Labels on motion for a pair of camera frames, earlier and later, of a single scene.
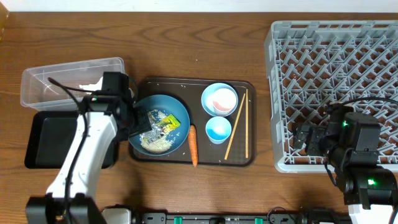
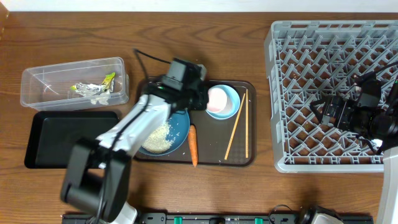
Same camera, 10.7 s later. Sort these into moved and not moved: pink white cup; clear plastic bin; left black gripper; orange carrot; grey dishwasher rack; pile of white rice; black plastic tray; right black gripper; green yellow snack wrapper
Moved: left black gripper; right black gripper; pink white cup; green yellow snack wrapper
Not moved: orange carrot; clear plastic bin; pile of white rice; grey dishwasher rack; black plastic tray
